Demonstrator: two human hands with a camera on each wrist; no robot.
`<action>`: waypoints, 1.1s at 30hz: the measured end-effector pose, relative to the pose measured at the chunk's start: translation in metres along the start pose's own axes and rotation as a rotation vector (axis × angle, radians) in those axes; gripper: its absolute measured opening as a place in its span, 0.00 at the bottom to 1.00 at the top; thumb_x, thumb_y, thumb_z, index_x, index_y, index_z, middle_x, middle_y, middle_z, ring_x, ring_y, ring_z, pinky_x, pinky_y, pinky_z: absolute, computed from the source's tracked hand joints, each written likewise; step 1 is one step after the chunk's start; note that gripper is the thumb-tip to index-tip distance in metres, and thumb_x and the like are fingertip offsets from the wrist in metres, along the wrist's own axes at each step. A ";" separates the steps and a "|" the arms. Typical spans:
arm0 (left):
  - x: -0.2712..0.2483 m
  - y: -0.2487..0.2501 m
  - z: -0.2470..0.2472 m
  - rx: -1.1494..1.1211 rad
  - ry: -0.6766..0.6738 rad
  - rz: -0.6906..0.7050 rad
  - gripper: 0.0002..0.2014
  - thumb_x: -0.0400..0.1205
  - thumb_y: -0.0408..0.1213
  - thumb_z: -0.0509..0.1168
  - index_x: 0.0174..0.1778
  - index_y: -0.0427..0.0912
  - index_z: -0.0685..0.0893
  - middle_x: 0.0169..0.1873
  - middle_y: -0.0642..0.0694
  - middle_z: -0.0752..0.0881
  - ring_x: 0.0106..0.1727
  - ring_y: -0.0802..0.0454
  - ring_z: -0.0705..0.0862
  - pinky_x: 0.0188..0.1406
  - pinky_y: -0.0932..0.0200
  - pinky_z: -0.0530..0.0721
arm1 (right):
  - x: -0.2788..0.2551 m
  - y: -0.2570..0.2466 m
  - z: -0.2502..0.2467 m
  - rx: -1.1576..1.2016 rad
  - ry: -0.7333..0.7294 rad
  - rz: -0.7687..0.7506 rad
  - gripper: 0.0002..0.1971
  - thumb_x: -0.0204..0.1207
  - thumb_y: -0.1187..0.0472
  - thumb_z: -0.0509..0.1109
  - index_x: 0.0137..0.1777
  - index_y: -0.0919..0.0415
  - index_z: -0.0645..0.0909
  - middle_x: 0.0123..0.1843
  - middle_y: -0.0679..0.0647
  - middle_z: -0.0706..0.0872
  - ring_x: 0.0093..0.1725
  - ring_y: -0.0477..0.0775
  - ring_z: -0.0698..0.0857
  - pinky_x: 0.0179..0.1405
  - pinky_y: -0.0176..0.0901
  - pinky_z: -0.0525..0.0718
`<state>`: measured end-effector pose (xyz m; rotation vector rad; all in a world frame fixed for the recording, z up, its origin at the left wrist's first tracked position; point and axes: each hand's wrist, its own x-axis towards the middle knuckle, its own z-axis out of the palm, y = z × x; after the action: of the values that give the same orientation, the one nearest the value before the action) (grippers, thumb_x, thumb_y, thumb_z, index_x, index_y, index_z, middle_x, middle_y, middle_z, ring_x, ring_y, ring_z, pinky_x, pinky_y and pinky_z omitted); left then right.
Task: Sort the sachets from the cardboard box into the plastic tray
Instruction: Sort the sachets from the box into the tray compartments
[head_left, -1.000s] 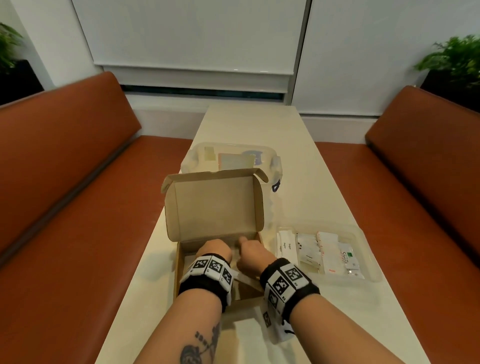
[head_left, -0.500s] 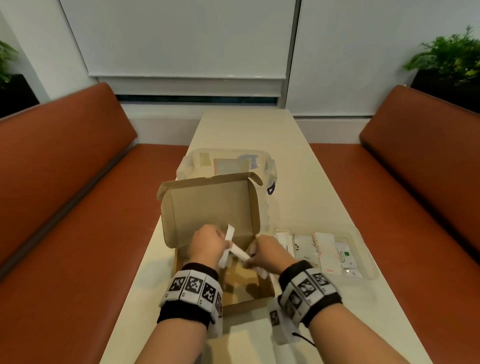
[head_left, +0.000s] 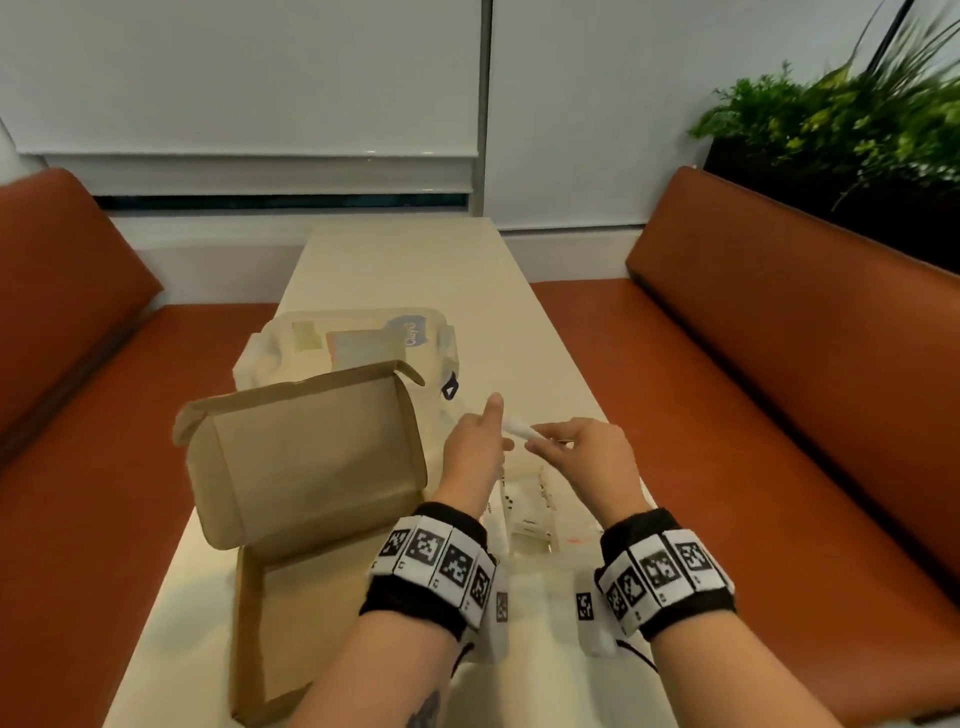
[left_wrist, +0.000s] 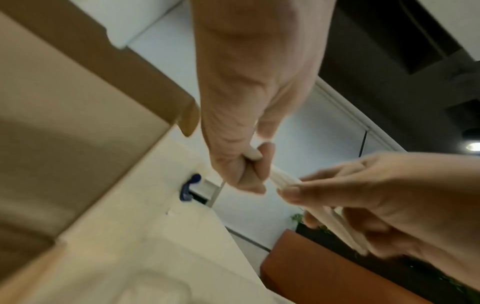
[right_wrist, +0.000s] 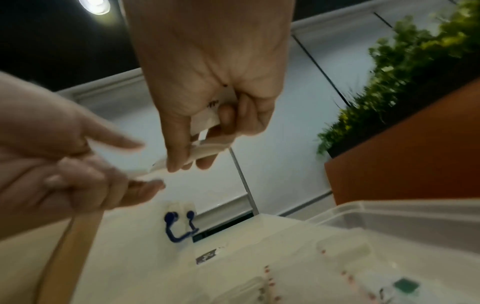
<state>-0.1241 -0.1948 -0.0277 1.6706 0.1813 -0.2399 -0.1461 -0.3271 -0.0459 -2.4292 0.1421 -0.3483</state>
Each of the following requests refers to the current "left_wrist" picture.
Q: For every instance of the person's left hand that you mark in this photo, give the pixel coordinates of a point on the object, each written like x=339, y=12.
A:
x=255, y=74

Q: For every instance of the person's right hand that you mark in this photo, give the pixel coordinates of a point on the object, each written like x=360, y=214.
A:
x=405, y=202

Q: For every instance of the sachets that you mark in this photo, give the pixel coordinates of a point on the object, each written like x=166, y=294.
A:
x=337, y=225

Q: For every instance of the brown cardboard box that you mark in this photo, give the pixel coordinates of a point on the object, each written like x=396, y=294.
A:
x=75, y=118

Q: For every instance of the clear compartment tray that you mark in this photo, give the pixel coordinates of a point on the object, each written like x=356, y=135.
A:
x=157, y=285

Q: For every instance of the black planter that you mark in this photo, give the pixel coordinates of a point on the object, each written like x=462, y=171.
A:
x=393, y=267

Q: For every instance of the round ceiling light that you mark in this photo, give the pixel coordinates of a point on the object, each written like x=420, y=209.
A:
x=473, y=146

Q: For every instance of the orange leather bench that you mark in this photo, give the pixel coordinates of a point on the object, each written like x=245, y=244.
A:
x=330, y=276

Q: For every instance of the green leafy plant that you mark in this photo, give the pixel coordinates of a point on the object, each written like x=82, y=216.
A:
x=300, y=219

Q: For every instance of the grey window frame post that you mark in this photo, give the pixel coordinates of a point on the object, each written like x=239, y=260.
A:
x=363, y=144

